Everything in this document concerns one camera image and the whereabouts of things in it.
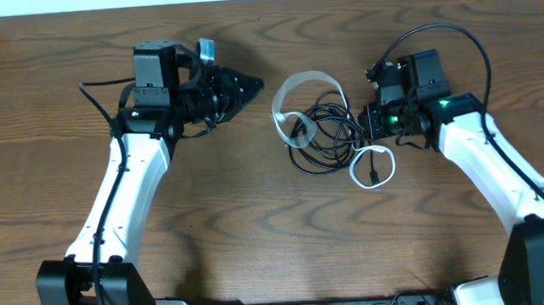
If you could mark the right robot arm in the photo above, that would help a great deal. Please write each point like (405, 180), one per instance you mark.
(414, 98)

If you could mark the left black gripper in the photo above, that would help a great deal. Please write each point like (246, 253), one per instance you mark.
(224, 95)

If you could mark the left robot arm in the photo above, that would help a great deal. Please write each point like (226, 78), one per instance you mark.
(172, 87)

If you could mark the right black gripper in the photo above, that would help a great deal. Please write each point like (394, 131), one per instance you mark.
(370, 123)

